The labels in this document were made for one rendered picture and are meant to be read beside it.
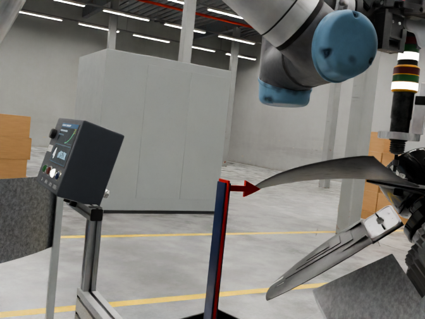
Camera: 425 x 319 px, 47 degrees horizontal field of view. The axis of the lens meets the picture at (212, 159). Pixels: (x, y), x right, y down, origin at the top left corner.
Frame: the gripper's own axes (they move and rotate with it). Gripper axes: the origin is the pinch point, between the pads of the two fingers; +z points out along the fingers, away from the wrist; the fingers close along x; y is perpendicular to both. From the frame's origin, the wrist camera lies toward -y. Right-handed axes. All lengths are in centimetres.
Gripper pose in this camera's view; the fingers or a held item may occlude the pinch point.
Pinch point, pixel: (424, 21)
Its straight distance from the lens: 95.9
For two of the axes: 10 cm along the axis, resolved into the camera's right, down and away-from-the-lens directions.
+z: 8.6, 0.5, 5.1
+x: 5.0, 0.9, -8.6
